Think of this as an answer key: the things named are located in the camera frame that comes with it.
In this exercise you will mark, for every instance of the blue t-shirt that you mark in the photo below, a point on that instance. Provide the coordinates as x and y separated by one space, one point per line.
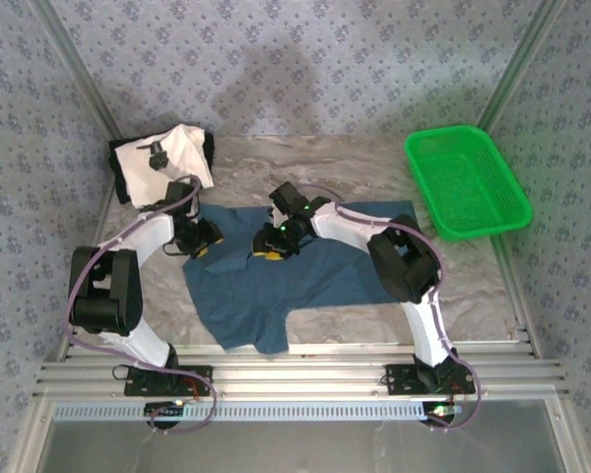
256 295

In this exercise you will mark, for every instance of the green plastic basket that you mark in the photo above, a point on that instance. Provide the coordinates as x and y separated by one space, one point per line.
468 187

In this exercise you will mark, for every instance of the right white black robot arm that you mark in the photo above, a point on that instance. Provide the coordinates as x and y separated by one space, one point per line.
404 266

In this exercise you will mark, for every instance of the black folded t-shirt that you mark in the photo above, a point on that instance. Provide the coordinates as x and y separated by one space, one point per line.
118 177

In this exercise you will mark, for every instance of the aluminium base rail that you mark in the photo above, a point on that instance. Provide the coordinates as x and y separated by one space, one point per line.
295 374

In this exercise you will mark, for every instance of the aluminium frame post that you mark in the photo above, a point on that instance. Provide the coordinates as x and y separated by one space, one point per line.
79 74
517 74

